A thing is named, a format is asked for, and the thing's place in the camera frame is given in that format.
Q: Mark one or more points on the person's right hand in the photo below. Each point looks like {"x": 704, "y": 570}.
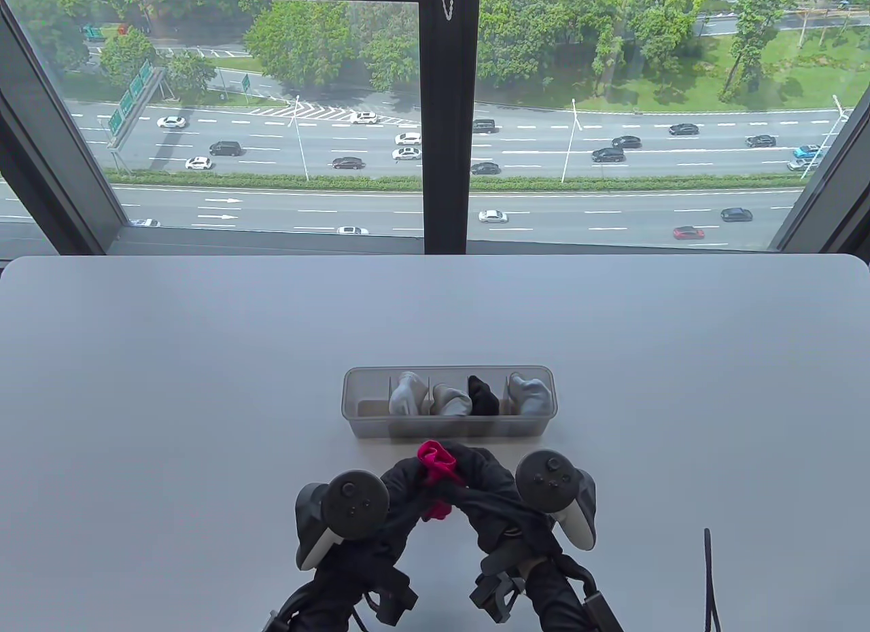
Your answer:
{"x": 496, "y": 510}

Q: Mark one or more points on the person's left hand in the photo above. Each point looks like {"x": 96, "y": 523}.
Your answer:
{"x": 401, "y": 516}

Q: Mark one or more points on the red sock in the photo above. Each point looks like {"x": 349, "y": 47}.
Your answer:
{"x": 438, "y": 462}

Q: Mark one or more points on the black sock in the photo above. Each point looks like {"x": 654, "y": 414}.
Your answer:
{"x": 484, "y": 394}

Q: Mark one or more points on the grey sock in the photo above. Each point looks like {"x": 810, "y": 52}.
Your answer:
{"x": 452, "y": 399}

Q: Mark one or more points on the white sock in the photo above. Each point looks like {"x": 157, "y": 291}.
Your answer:
{"x": 408, "y": 394}

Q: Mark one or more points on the light blue sock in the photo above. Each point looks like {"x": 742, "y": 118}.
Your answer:
{"x": 530, "y": 391}

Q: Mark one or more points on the person's left forearm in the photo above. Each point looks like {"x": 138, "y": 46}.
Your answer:
{"x": 326, "y": 605}

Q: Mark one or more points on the person's right forearm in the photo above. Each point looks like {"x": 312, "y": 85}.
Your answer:
{"x": 557, "y": 598}

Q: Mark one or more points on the black forearm sensor box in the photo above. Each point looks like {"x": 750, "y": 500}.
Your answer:
{"x": 601, "y": 611}

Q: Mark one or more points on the clear plastic divided organizer box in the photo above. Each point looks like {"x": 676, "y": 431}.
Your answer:
{"x": 367, "y": 414}

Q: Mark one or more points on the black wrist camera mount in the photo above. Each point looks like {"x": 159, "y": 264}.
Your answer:
{"x": 394, "y": 598}
{"x": 496, "y": 591}

